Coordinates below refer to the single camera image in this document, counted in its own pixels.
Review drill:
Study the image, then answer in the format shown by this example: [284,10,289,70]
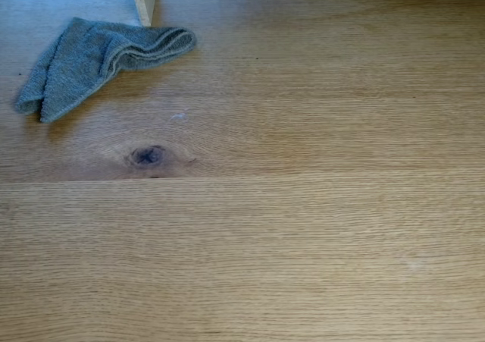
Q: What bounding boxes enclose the grey microfibre cloth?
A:
[14,17,198,124]

